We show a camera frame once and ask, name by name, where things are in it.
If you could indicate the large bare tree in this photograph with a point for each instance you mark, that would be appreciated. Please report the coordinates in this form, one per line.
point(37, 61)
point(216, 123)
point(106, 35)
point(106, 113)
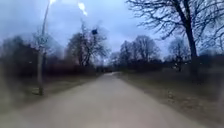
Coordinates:
point(191, 40)

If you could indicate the row of distant bare trees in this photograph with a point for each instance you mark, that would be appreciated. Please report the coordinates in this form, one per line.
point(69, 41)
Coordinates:
point(141, 51)

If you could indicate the pale grey paved path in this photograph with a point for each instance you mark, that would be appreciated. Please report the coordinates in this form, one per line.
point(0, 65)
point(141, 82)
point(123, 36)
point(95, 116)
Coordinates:
point(106, 103)

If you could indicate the grass verge with large trees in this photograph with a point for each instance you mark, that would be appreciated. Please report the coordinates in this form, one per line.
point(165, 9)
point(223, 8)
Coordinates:
point(180, 93)

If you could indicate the dark bushes and trees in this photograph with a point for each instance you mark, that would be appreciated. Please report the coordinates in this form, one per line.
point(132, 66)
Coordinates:
point(18, 56)

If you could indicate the street lamp post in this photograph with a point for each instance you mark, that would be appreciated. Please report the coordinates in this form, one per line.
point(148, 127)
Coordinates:
point(40, 66)

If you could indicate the bare tree with dark clump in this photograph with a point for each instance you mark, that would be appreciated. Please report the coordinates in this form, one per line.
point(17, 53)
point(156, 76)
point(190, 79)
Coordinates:
point(86, 50)

